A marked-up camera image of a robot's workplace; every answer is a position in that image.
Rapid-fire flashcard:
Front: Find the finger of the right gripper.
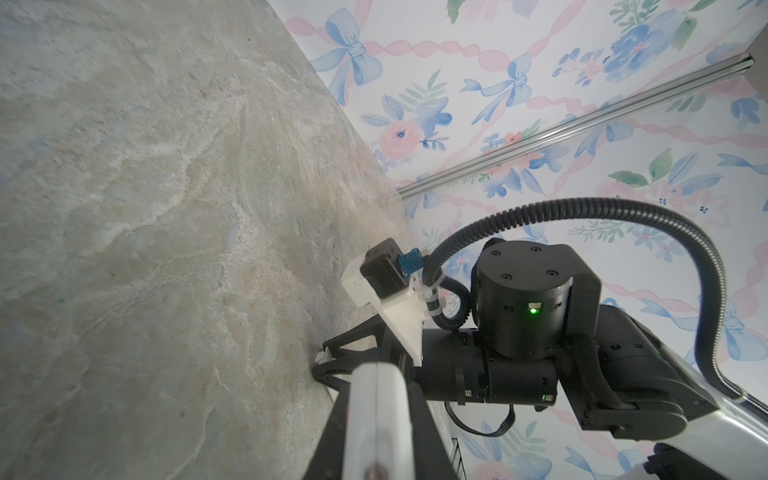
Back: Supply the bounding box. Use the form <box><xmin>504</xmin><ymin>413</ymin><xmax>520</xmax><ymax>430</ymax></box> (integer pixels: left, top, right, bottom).
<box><xmin>322</xmin><ymin>315</ymin><xmax>394</xmax><ymax>363</ymax></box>
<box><xmin>311</xmin><ymin>359</ymin><xmax>360</xmax><ymax>392</ymax></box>

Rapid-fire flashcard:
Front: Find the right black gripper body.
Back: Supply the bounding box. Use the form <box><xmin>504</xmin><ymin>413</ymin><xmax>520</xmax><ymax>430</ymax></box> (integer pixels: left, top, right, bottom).
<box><xmin>392</xmin><ymin>329</ymin><xmax>558</xmax><ymax>407</ymax></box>

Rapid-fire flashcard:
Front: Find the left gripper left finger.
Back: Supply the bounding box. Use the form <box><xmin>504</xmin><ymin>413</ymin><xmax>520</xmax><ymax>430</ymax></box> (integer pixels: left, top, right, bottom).
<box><xmin>303</xmin><ymin>386</ymin><xmax>350</xmax><ymax>480</ymax></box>

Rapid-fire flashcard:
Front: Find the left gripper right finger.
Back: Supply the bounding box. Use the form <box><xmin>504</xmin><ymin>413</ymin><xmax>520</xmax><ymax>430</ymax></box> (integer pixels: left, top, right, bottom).
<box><xmin>407</xmin><ymin>383</ymin><xmax>458</xmax><ymax>480</ymax></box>

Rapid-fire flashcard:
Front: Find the white remote control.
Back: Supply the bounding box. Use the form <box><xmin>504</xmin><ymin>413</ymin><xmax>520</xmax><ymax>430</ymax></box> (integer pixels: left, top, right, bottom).
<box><xmin>342</xmin><ymin>362</ymin><xmax>416</xmax><ymax>479</ymax></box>

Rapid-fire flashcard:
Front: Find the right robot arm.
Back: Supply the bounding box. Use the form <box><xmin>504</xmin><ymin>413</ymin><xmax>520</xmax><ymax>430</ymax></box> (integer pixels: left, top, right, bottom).
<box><xmin>312</xmin><ymin>238</ymin><xmax>767</xmax><ymax>479</ymax></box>

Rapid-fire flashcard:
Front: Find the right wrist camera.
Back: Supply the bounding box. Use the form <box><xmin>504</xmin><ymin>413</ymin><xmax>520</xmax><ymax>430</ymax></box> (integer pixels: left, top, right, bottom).
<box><xmin>341</xmin><ymin>238</ymin><xmax>428</xmax><ymax>367</ymax></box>

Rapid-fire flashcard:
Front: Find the black corrugated cable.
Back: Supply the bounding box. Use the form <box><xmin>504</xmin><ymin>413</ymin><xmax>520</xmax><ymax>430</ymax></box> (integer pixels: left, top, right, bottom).
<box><xmin>421</xmin><ymin>197</ymin><xmax>768</xmax><ymax>418</ymax></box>

